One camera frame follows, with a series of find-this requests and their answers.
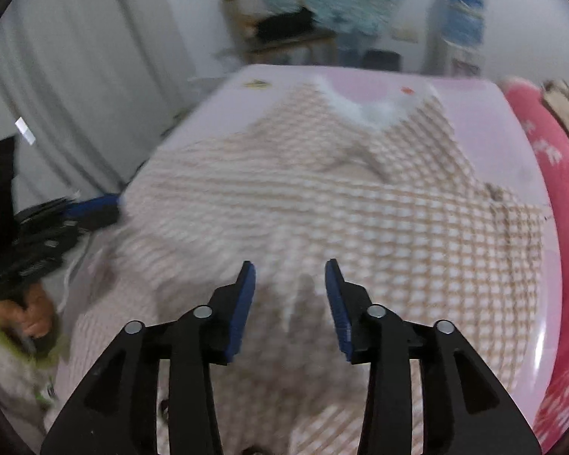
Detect beige white houndstooth knit coat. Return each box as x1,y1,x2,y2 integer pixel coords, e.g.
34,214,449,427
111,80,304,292
54,80,543,454

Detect black clothes on chair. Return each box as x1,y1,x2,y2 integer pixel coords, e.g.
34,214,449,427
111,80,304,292
255,7,314,42

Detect beige clothes pile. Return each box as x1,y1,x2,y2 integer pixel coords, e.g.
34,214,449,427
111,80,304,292
543,79,569,134

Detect left hand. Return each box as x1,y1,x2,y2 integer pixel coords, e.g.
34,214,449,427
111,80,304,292
0,282,55,339

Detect white fluffy sleeve left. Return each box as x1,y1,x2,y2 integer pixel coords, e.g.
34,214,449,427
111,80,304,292
0,314,64,452

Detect white curtain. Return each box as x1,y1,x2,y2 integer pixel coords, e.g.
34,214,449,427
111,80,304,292
0,0,196,210

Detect wooden chair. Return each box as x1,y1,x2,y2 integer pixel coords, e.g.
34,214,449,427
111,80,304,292
222,0,337,65

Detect red floral blanket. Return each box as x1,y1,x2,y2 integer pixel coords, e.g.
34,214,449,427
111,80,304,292
500,77,569,454

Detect white water dispenser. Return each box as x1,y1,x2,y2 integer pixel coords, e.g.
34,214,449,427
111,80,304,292
420,0,484,78

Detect blue water bottle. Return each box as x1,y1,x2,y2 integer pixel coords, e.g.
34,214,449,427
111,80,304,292
442,0,486,47

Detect wall power socket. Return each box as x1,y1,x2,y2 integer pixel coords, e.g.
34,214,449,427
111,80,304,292
390,27,419,43

